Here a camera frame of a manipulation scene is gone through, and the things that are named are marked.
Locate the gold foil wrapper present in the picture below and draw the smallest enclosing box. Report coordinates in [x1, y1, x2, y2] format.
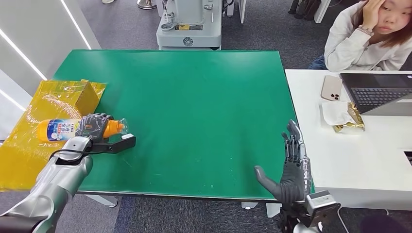
[333, 102, 366, 133]

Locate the beige smartphone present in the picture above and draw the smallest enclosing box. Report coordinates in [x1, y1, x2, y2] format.
[320, 75, 343, 102]

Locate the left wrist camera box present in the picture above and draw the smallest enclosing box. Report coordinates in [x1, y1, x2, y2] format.
[88, 133, 137, 155]

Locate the white paper napkin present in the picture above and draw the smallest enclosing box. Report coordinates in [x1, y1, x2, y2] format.
[321, 101, 363, 135]

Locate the white desk panel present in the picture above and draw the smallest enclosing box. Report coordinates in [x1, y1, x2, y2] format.
[313, 0, 333, 25]

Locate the wide white table foot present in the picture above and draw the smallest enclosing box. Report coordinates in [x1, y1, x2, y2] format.
[266, 202, 283, 219]

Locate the dark grey laptop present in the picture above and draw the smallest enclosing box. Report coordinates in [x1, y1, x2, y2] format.
[339, 72, 412, 117]

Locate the chrome stand base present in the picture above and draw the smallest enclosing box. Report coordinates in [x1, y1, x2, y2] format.
[137, 0, 158, 11]

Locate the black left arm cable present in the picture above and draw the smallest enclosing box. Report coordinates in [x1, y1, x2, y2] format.
[48, 146, 94, 162]

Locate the long white table foot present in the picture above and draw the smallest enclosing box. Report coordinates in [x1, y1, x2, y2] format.
[85, 194, 119, 208]

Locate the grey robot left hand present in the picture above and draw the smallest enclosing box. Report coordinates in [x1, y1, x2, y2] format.
[74, 112, 114, 142]

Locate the grey white machine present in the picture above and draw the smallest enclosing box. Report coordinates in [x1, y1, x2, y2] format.
[156, 0, 223, 51]

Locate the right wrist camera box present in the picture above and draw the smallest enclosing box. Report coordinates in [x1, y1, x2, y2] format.
[304, 190, 342, 226]

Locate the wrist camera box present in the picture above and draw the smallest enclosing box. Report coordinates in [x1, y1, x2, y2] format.
[88, 133, 137, 155]
[304, 190, 342, 226]

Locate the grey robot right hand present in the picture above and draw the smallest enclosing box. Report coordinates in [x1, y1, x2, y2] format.
[254, 119, 312, 205]

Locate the white cabinet panel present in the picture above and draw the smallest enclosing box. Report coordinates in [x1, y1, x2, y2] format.
[225, 0, 247, 25]

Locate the orange plastic bottle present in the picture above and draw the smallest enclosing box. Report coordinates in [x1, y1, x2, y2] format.
[37, 118, 129, 143]

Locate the white floor cable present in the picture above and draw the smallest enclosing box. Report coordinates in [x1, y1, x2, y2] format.
[337, 207, 390, 233]

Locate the yellow taped cardboard box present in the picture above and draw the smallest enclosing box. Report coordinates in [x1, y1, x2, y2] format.
[0, 79, 107, 193]

